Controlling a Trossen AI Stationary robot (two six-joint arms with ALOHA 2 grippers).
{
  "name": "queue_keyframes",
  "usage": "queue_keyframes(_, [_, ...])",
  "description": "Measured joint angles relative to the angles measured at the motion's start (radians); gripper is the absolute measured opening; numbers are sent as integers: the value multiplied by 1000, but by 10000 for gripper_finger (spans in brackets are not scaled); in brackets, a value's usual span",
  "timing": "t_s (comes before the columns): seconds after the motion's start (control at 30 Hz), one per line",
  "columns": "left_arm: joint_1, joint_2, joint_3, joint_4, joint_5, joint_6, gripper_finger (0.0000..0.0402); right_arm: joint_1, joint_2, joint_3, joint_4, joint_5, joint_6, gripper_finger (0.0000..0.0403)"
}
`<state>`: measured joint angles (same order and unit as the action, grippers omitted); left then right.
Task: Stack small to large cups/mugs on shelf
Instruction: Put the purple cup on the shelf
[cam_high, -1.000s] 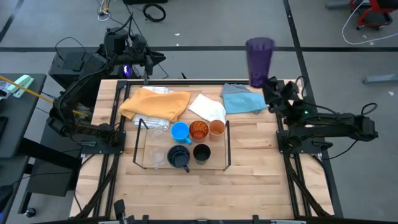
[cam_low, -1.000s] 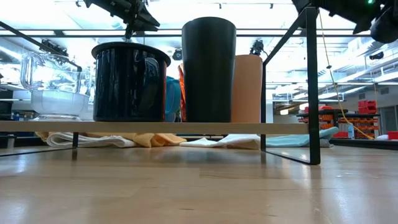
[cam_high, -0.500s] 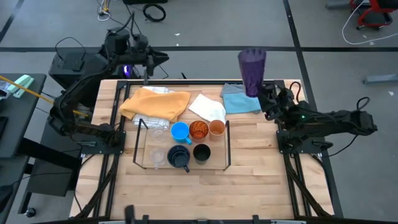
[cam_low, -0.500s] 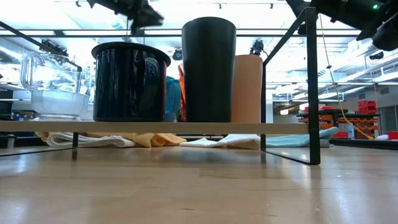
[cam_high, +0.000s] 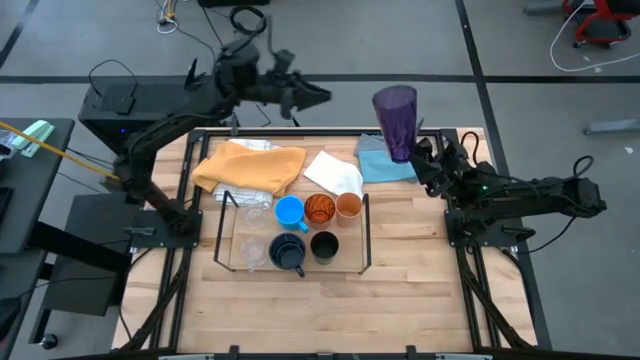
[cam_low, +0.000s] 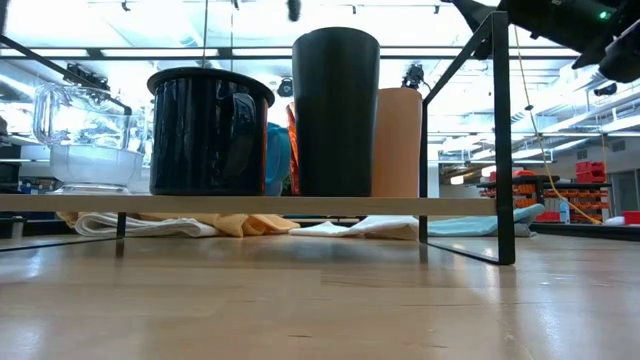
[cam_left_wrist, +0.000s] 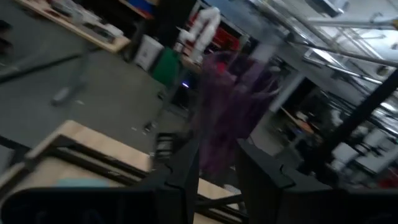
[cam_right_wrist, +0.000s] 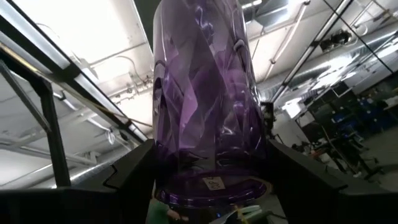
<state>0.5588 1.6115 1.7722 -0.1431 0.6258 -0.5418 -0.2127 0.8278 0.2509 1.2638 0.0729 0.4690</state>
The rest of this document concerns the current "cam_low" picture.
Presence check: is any yellow cloth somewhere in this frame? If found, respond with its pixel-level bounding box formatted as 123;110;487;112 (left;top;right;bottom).
56;211;302;238

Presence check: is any tall black tumbler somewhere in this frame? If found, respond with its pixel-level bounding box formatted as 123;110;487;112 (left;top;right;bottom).
291;26;382;198

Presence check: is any white cloth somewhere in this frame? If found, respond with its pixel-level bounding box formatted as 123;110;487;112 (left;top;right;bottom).
288;215;422;242

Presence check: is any red storage bin stack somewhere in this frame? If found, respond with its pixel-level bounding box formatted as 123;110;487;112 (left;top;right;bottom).
574;159;609;185

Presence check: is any thin yellow hanging cord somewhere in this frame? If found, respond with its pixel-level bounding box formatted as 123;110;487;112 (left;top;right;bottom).
511;24;602;225

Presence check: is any orange faceted plastic tumbler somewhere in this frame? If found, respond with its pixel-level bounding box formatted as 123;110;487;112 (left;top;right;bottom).
284;101;302;197

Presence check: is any grey cloth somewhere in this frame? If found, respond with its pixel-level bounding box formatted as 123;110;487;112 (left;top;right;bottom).
499;224;539;239

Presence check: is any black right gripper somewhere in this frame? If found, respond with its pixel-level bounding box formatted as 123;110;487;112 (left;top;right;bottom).
449;0;551;62

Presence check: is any black ribbed mug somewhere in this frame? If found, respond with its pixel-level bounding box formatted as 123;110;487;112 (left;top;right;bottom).
145;66;277;198

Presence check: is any blue plastic mug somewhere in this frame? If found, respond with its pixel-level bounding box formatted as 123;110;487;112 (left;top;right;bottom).
264;121;293;198

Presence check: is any peach plastic cup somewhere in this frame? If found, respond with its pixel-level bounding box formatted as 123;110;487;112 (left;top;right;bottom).
370;86;425;199

